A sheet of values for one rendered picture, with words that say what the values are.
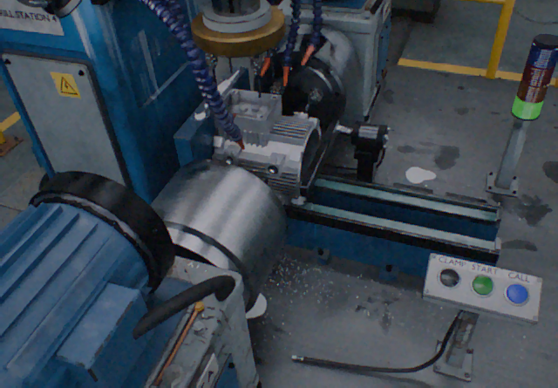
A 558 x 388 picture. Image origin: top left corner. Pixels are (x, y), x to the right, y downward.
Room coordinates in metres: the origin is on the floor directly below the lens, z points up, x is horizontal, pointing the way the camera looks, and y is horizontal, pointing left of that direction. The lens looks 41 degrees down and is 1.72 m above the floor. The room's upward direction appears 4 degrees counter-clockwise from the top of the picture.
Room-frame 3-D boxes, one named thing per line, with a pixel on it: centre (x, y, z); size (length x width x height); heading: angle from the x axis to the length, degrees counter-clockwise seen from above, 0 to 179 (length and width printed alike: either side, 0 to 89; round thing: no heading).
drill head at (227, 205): (0.57, 0.16, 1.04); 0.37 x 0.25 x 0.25; 157
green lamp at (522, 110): (0.96, -0.60, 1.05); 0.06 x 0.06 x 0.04
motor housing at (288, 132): (0.90, 0.02, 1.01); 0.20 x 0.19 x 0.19; 67
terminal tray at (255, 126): (0.91, 0.05, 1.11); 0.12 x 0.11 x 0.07; 67
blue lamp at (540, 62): (0.96, -0.60, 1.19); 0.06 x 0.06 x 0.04
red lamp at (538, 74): (0.96, -0.60, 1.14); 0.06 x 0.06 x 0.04
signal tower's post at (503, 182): (0.96, -0.60, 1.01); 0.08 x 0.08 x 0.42; 67
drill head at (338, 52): (1.20, -0.11, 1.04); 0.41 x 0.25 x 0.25; 157
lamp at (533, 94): (0.96, -0.60, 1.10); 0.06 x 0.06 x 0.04
